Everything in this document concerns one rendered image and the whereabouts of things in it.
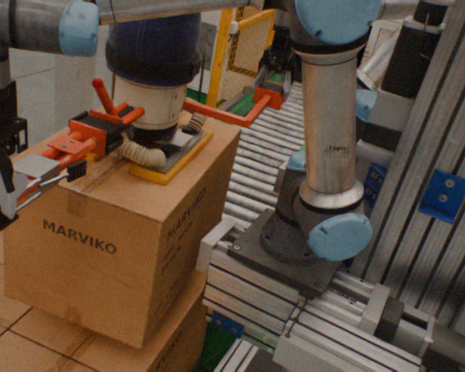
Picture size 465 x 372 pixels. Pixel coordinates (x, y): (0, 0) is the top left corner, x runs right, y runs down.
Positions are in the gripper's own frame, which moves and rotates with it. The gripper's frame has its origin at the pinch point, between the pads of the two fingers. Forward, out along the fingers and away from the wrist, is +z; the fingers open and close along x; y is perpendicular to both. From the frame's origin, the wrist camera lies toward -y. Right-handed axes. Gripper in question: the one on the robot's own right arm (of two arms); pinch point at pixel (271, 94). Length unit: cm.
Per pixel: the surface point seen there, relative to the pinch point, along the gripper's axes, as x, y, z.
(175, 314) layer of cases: -8, 31, 66
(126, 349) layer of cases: -15, 50, 66
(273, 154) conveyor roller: -9, -101, 65
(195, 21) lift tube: -15.8, 30.7, -21.8
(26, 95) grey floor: -218, -184, 119
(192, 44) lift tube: -15.5, 31.8, -16.8
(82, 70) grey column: -113, -84, 45
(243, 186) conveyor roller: -13, -57, 65
